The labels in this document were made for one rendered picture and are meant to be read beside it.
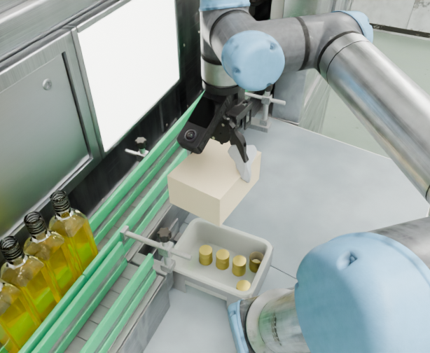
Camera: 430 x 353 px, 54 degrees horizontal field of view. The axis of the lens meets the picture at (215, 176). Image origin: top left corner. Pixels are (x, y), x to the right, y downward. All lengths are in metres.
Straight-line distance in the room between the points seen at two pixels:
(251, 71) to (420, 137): 0.22
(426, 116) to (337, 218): 0.82
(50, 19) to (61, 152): 0.28
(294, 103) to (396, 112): 1.08
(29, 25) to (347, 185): 0.99
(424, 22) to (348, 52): 3.75
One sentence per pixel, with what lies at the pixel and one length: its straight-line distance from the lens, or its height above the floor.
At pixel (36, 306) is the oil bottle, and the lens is 0.83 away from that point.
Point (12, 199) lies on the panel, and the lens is 0.92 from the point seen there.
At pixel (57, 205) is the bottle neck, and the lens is 0.79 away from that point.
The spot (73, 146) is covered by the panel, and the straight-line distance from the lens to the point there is 1.00.
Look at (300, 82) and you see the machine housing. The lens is 1.52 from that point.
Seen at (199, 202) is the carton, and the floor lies 1.09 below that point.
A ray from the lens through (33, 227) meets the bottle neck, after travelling 0.77.
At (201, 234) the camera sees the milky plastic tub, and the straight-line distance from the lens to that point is 1.14.
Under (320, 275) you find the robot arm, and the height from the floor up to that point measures 1.40.
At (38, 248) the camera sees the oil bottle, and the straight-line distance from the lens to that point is 0.80.
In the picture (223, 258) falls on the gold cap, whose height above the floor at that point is 0.81.
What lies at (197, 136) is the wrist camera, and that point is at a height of 1.24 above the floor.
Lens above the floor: 1.67
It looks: 43 degrees down
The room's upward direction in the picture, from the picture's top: straight up
